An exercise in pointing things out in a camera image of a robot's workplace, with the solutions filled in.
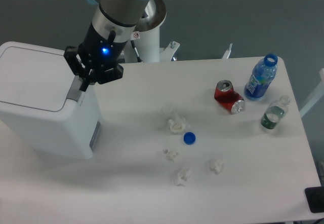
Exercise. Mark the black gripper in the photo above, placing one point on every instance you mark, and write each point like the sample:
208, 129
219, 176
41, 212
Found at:
95, 60

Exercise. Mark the white trash can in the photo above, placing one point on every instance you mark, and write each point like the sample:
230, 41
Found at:
42, 103

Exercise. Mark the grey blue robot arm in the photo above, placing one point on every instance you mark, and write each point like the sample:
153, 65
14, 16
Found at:
127, 16

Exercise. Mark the crushed red soda can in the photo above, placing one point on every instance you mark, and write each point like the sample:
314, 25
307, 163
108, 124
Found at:
228, 98

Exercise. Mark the crumpled white tissue top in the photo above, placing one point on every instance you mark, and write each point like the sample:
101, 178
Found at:
178, 125

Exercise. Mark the crumpled white tissue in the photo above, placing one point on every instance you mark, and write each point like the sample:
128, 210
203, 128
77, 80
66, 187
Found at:
171, 153
182, 177
178, 125
216, 166

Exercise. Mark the crumpled white tissue left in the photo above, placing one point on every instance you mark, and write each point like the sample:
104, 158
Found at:
171, 153

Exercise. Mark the blue bottle cap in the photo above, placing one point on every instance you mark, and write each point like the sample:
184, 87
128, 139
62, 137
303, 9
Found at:
189, 138

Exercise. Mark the crumpled white tissue bottom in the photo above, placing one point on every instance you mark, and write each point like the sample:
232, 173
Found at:
182, 177

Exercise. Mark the crumpled white tissue right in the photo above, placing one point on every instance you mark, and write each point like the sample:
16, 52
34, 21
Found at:
216, 166

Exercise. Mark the blue plastic drink bottle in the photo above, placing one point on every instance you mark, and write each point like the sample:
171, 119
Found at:
262, 75

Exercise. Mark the clear green label bottle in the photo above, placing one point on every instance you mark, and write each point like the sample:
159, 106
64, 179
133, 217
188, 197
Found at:
275, 112

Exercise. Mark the black device at edge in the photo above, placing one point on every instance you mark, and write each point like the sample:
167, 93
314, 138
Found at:
314, 196

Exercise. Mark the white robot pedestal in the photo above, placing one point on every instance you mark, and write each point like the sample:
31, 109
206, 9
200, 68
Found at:
144, 47

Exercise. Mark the white frame at right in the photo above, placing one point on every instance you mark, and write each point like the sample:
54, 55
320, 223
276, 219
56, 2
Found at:
315, 95

